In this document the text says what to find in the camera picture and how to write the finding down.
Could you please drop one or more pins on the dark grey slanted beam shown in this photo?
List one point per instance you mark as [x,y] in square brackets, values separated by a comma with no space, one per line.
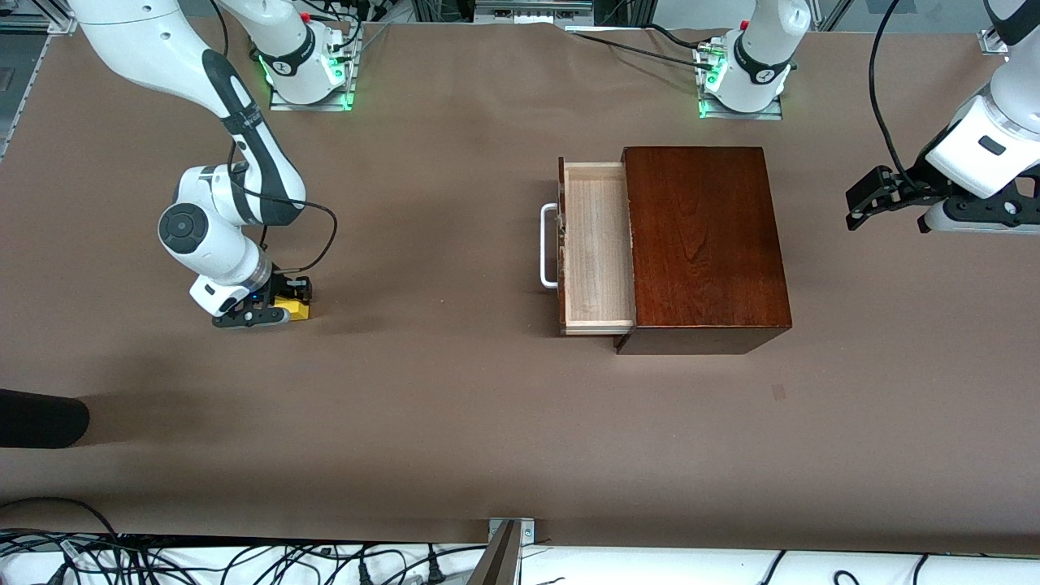
[496,565]

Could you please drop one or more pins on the brown table cover sheet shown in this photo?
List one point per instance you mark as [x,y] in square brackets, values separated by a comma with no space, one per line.
[455,406]

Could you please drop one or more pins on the black cylinder object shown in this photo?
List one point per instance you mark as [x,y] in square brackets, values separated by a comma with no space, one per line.
[41,418]

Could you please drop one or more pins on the aluminium corner bracket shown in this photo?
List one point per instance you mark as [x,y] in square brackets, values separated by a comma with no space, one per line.
[993,42]

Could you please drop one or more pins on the aluminium frame profile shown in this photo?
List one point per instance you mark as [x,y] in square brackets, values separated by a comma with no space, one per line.
[24,89]

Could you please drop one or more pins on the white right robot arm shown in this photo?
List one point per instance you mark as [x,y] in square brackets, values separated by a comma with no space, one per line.
[203,236]

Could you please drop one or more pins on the small metal bracket plate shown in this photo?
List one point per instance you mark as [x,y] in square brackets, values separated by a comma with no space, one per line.
[528,530]

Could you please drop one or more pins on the metal base plate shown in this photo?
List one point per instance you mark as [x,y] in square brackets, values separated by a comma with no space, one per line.
[313,101]
[739,114]

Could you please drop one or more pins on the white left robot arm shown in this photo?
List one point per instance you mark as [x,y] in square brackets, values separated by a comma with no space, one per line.
[764,49]

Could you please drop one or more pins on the dark brown wooden cabinet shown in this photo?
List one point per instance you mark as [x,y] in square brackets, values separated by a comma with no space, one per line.
[707,236]

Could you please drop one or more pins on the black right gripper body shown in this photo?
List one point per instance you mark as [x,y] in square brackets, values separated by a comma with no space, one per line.
[286,287]

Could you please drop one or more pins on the yellow cube block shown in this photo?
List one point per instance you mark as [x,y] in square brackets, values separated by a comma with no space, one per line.
[295,309]

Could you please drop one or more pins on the grey metal device box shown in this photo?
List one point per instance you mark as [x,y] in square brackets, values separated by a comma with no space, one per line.
[532,10]

